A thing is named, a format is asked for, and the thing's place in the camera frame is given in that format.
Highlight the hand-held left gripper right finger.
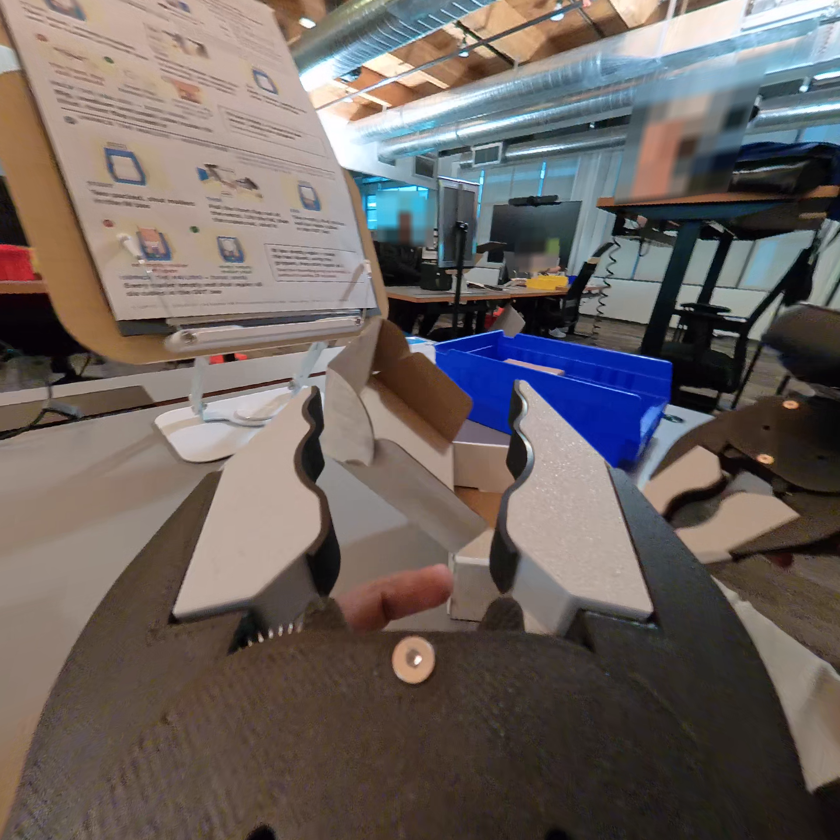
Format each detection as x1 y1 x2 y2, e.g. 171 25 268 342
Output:
489 379 656 636

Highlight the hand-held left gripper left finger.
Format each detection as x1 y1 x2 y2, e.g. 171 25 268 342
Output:
171 386 343 624

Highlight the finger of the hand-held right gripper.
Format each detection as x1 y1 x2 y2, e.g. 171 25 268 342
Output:
642 446 729 521
675 492 802 567

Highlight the blue plastic bin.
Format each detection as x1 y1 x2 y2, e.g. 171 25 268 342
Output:
434 330 675 471

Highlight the white cardboard mailer box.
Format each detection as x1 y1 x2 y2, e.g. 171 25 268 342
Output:
325 318 514 622

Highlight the grey desk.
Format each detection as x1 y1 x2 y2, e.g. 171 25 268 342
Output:
0 348 716 840

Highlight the raised wooden desk top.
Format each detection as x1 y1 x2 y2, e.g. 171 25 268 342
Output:
596 185 840 212

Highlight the black office chair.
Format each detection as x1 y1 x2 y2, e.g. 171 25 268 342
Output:
556 241 616 337

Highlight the black stand pole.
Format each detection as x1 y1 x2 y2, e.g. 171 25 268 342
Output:
449 222 478 343

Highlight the black bag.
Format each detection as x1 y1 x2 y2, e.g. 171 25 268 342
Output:
728 141 840 196

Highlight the instruction sheet on stand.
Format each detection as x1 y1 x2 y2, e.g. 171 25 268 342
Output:
0 39 389 366

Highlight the monitor on stand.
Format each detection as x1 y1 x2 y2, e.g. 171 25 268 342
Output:
436 176 481 270

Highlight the red plastic bin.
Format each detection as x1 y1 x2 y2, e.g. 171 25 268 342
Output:
0 244 38 283

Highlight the printed instruction sheet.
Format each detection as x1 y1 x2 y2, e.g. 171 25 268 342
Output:
0 0 382 324

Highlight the black metal frame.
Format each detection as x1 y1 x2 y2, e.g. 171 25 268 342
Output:
613 209 840 360

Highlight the coiled cable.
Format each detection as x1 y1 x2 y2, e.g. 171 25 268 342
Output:
592 241 622 337

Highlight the black cable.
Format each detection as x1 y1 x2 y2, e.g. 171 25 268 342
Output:
0 381 84 438

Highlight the black wall screen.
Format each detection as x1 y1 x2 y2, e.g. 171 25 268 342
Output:
491 200 585 265

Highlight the silver ventilation duct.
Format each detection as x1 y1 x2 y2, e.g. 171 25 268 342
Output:
377 123 632 166
292 0 501 74
348 20 840 143

